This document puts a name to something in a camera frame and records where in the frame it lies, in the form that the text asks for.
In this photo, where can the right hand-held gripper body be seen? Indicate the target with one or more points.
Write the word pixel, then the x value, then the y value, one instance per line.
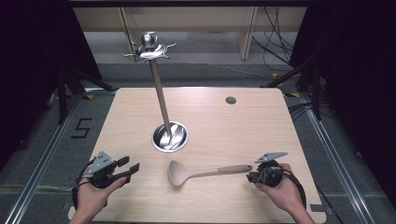
pixel 269 174

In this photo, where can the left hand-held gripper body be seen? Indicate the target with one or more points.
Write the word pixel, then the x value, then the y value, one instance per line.
pixel 101 166

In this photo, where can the beige silicone ladle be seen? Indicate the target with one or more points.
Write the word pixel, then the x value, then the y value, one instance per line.
pixel 179 174

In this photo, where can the stainless steel utensil rack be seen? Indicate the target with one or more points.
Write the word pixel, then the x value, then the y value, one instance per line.
pixel 170 137

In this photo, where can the person's right hand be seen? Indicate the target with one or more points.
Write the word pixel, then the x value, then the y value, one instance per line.
pixel 285 193

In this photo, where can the person's left hand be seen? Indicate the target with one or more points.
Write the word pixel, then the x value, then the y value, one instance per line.
pixel 93 194

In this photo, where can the yellow black floor tape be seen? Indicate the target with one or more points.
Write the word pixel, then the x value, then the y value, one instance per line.
pixel 89 96
pixel 275 75
pixel 292 95

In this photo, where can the black metal stand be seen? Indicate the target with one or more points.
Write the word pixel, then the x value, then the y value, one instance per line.
pixel 63 93
pixel 316 90

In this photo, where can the aluminium floor rail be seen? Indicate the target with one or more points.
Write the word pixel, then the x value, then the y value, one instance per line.
pixel 37 168
pixel 336 161

